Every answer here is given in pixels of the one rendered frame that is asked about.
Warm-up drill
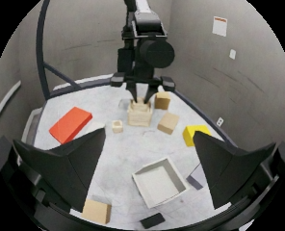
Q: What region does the tan rectangular box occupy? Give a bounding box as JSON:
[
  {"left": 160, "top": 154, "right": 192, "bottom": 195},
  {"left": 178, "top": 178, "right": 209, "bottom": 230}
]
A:
[{"left": 157, "top": 111, "right": 179, "bottom": 135}]

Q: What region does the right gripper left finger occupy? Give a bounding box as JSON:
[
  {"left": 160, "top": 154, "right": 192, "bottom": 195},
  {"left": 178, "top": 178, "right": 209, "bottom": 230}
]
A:
[{"left": 13, "top": 127, "right": 106, "bottom": 213}]

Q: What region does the tan cardboard cube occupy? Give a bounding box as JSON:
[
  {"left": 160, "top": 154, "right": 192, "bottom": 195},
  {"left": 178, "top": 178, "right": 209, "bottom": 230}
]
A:
[
  {"left": 81, "top": 199, "right": 112, "bottom": 224},
  {"left": 154, "top": 91, "right": 171, "bottom": 110}
]

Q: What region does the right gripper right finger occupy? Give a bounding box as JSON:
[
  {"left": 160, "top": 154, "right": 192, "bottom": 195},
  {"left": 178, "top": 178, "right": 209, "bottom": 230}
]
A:
[{"left": 193, "top": 130, "right": 276, "bottom": 210}]

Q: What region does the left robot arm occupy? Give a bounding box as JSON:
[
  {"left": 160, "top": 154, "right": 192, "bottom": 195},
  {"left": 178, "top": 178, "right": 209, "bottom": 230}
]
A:
[{"left": 121, "top": 0, "right": 175, "bottom": 68}]

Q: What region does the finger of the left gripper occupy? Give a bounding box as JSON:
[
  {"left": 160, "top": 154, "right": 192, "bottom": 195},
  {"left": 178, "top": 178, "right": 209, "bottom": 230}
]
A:
[
  {"left": 125, "top": 85, "right": 138, "bottom": 104},
  {"left": 143, "top": 85, "right": 159, "bottom": 104}
]

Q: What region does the yellow rectangular block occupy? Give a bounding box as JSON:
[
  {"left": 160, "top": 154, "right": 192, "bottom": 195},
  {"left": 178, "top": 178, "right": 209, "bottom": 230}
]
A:
[{"left": 182, "top": 125, "right": 212, "bottom": 147}]

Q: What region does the red flat rectangular slab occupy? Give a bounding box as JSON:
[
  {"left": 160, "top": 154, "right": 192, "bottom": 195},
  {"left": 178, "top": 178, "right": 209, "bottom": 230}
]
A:
[{"left": 49, "top": 107, "right": 92, "bottom": 144}]

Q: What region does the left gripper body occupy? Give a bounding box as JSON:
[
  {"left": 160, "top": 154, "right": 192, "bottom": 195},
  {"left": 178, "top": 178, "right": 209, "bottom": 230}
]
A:
[{"left": 110, "top": 58, "right": 176, "bottom": 92}]

